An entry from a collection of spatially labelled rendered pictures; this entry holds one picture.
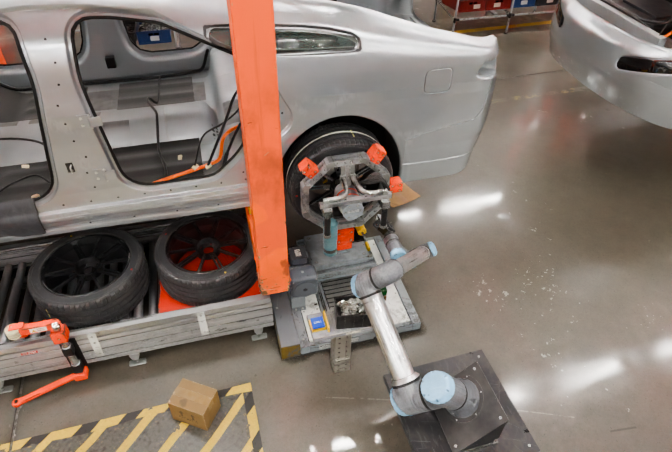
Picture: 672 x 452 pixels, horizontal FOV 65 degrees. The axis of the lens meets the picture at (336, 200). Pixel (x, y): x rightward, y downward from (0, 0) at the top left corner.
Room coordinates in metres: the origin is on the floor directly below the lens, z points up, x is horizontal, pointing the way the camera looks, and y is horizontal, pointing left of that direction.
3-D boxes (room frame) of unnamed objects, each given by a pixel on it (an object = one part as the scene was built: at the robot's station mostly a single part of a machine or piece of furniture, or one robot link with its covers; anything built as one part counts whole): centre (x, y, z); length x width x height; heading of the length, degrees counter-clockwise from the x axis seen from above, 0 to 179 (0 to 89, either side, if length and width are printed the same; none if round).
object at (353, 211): (2.37, -0.07, 0.85); 0.21 x 0.14 x 0.14; 16
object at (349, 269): (2.61, -0.01, 0.13); 0.50 x 0.36 x 0.10; 106
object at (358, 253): (2.61, -0.01, 0.32); 0.40 x 0.30 x 0.28; 106
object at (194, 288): (2.33, 0.81, 0.39); 0.66 x 0.66 x 0.24
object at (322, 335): (1.81, -0.08, 0.44); 0.43 x 0.17 x 0.03; 106
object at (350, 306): (1.82, -0.11, 0.51); 0.20 x 0.14 x 0.13; 97
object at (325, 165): (2.44, -0.05, 0.85); 0.54 x 0.07 x 0.54; 106
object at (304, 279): (2.33, 0.23, 0.26); 0.42 x 0.18 x 0.35; 16
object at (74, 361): (1.65, 1.47, 0.30); 0.09 x 0.05 x 0.50; 106
